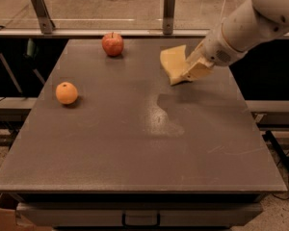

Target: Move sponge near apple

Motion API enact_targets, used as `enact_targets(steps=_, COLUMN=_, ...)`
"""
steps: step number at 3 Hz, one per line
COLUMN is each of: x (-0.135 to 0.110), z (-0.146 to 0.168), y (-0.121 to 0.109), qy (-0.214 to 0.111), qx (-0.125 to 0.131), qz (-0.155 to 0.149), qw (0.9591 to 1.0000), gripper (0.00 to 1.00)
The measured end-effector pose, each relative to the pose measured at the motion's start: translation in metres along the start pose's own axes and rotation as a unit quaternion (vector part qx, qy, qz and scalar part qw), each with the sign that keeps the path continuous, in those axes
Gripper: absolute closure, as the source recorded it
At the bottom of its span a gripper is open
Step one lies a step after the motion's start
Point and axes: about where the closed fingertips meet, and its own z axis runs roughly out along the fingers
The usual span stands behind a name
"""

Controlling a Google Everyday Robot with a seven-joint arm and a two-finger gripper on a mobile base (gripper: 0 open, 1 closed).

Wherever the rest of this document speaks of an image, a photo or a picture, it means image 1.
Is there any middle metal bracket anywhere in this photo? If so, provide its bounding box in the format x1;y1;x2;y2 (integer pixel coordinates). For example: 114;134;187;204
163;0;175;35

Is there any metal rail with glass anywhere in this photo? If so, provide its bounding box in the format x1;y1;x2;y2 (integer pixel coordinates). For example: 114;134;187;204
0;26;209;39

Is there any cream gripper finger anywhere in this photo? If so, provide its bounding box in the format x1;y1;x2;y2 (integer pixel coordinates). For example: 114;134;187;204
180;62;212;82
186;48;202;65

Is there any cardboard box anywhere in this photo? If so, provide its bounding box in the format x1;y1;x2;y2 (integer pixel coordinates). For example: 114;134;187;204
0;193;52;231

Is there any yellow wavy sponge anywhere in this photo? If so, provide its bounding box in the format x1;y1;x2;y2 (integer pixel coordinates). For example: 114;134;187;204
160;45;187;86

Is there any black cable on floor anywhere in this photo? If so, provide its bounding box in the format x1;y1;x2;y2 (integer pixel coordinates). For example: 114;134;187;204
269;138;289;201

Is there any metal bracket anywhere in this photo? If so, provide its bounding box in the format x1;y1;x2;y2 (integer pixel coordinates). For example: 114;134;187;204
163;0;175;35
30;0;55;35

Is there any left metal bracket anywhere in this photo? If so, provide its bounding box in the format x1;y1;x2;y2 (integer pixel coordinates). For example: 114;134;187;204
30;0;55;35

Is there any orange fruit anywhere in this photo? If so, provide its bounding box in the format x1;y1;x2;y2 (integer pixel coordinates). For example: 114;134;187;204
56;82;78;105

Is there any grey drawer with handle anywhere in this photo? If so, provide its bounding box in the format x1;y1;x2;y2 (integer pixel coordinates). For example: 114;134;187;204
17;203;262;228

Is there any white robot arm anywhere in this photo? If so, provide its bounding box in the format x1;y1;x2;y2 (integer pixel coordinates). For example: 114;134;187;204
179;0;289;81

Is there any red apple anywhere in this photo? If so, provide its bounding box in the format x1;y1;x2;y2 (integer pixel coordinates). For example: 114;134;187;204
102;32;124;57

